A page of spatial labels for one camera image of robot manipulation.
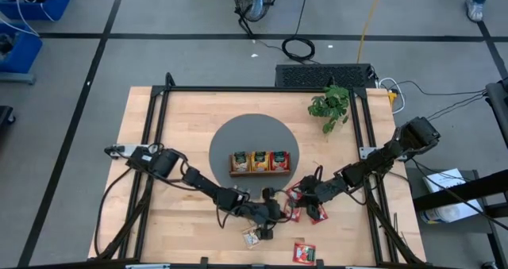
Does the black metal beam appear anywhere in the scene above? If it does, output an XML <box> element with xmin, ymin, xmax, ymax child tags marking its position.
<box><xmin>412</xmin><ymin>168</ymin><xmax>508</xmax><ymax>213</ymax></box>

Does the person's foot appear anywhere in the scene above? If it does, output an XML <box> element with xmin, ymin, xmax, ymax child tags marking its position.
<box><xmin>464</xmin><ymin>0</ymin><xmax>485</xmax><ymax>23</ymax></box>

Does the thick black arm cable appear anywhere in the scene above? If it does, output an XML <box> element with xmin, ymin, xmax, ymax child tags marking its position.
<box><xmin>93</xmin><ymin>166</ymin><xmax>136</xmax><ymax>259</ymax></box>

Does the yellow hanging cable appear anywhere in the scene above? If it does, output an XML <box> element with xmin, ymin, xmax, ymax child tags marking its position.
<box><xmin>356</xmin><ymin>0</ymin><xmax>386</xmax><ymax>65</ymax></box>

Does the orange mango tea packet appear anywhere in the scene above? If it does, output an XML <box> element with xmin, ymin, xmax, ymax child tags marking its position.
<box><xmin>251</xmin><ymin>151</ymin><xmax>271</xmax><ymax>172</ymax></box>

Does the black floor fan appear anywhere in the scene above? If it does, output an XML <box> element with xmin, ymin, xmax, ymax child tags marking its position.
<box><xmin>231</xmin><ymin>0</ymin><xmax>278</xmax><ymax>24</ymax></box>

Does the blue plastic bin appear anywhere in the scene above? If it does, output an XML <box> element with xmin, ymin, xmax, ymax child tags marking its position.
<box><xmin>0</xmin><ymin>0</ymin><xmax>74</xmax><ymax>22</ymax></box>
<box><xmin>0</xmin><ymin>22</ymin><xmax>44</xmax><ymax>75</ymax></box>

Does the thin black cable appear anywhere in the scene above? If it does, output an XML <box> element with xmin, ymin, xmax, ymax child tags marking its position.
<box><xmin>396</xmin><ymin>80</ymin><xmax>488</xmax><ymax>97</ymax></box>
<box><xmin>428</xmin><ymin>94</ymin><xmax>488</xmax><ymax>121</ymax></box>

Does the grey metal base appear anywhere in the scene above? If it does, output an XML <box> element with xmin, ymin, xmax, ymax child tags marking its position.
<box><xmin>0</xmin><ymin>71</ymin><xmax>37</xmax><ymax>86</ymax></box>

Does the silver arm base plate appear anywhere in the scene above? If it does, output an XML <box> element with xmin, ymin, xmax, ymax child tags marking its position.
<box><xmin>105</xmin><ymin>143</ymin><xmax>160</xmax><ymax>159</ymax></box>
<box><xmin>359</xmin><ymin>145</ymin><xmax>388</xmax><ymax>161</ymax></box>

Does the wooden three-compartment tray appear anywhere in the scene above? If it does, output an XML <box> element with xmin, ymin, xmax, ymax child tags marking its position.
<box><xmin>228</xmin><ymin>151</ymin><xmax>293</xmax><ymax>179</ymax></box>

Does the potted green plant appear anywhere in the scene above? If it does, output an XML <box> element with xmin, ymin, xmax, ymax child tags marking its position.
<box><xmin>307</xmin><ymin>84</ymin><xmax>351</xmax><ymax>134</ymax></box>

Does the grey metal cart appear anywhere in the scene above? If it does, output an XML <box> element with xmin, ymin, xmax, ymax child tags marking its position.
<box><xmin>406</xmin><ymin>167</ymin><xmax>508</xmax><ymax>269</ymax></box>

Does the black vented computer case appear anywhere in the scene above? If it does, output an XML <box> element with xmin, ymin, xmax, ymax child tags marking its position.
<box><xmin>274</xmin><ymin>63</ymin><xmax>379</xmax><ymax>90</ymax></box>

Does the white printed booklet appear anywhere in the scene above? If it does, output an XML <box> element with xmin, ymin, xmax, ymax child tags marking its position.
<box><xmin>421</xmin><ymin>167</ymin><xmax>483</xmax><ymax>225</ymax></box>

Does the coiled black cable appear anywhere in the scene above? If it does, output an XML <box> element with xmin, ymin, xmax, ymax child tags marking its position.
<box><xmin>280</xmin><ymin>0</ymin><xmax>318</xmax><ymax>63</ymax></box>

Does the round grey woven placemat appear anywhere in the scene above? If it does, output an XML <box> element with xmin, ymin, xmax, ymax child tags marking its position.
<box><xmin>208</xmin><ymin>113</ymin><xmax>301</xmax><ymax>201</ymax></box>

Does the black fan cable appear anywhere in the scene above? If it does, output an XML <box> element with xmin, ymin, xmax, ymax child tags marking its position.
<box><xmin>237</xmin><ymin>17</ymin><xmax>285</xmax><ymax>52</ymax></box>

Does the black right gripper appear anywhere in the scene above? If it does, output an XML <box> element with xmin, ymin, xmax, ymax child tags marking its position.
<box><xmin>298</xmin><ymin>174</ymin><xmax>347</xmax><ymax>221</ymax></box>

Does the white cable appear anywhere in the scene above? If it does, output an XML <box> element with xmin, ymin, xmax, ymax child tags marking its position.
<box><xmin>377</xmin><ymin>76</ymin><xmax>407</xmax><ymax>115</ymax></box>

